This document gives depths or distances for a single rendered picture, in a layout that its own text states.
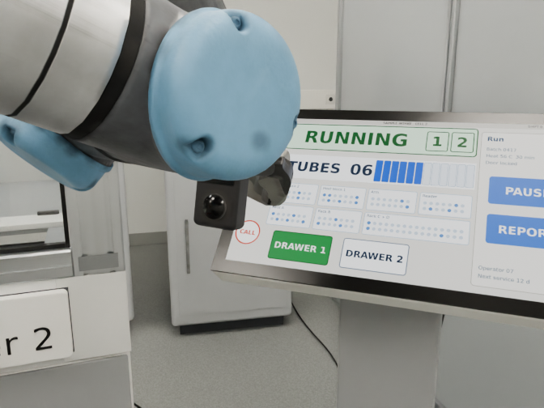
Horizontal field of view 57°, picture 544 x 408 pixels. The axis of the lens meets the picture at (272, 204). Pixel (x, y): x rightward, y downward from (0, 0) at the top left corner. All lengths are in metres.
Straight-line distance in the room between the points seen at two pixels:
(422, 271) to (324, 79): 3.57
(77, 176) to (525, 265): 0.57
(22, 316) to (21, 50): 0.69
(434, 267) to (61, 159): 0.52
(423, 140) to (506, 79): 0.90
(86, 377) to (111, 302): 0.14
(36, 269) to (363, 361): 0.54
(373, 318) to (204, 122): 0.68
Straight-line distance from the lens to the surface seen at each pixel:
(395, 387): 0.90
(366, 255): 0.73
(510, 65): 1.69
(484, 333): 1.86
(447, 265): 0.72
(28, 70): 0.20
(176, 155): 0.22
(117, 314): 0.88
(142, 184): 4.01
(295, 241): 0.76
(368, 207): 0.76
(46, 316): 0.86
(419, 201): 0.76
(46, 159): 0.33
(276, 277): 0.74
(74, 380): 0.93
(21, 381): 0.93
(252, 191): 0.59
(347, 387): 0.92
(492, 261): 0.72
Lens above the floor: 1.24
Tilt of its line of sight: 13 degrees down
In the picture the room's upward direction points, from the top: straight up
